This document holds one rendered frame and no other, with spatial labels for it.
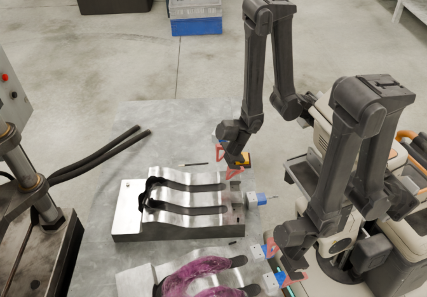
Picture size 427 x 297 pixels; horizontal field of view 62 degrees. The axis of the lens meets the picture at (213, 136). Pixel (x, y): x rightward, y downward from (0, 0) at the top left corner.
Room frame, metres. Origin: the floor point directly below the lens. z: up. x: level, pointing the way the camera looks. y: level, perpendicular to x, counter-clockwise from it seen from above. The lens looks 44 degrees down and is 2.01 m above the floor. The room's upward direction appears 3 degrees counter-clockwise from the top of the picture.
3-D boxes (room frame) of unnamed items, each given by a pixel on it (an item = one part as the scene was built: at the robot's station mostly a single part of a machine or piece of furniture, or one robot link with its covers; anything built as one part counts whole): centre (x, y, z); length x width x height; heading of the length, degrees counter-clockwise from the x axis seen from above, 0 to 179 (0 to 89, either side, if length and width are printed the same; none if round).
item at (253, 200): (0.86, -0.19, 0.83); 0.13 x 0.05 x 0.05; 98
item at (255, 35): (0.92, -0.14, 1.40); 0.11 x 0.06 x 0.43; 19
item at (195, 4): (4.05, 0.13, 0.28); 0.61 x 0.41 x 0.15; 89
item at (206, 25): (4.05, 0.13, 0.11); 0.61 x 0.41 x 0.22; 89
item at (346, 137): (0.52, -0.27, 1.40); 0.11 x 0.06 x 0.43; 19
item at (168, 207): (0.83, 0.13, 0.92); 0.35 x 0.16 x 0.09; 90
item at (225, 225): (0.84, 0.15, 0.87); 0.50 x 0.26 x 0.14; 90
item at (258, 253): (0.62, -0.18, 0.86); 0.13 x 0.05 x 0.05; 107
